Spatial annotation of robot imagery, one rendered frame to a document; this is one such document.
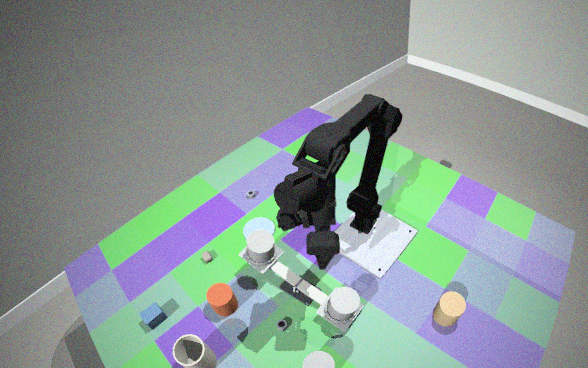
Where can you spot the orange cylinder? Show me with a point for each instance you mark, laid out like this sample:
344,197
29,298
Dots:
222,299

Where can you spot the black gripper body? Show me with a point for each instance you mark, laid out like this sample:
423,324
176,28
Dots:
321,213

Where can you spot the tan cylinder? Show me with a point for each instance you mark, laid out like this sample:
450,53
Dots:
449,308

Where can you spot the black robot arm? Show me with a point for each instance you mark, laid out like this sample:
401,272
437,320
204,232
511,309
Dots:
330,144

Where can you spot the blue cube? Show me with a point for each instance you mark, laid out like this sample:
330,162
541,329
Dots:
153,316

